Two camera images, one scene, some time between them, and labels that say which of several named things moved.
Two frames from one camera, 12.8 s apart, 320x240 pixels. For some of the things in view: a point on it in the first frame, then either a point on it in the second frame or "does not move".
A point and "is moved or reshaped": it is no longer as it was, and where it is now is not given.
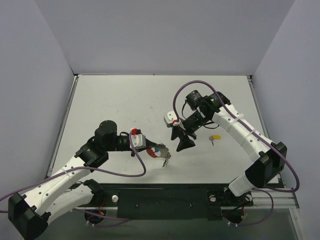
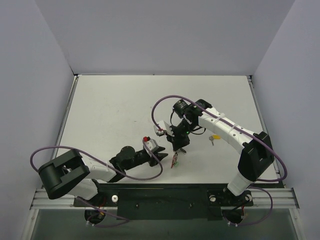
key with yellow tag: x=214 y=137 does not move
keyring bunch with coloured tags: x=160 y=150 is moved or reshaped
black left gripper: x=147 y=144 -> x=154 y=159
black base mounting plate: x=170 y=201 does not move
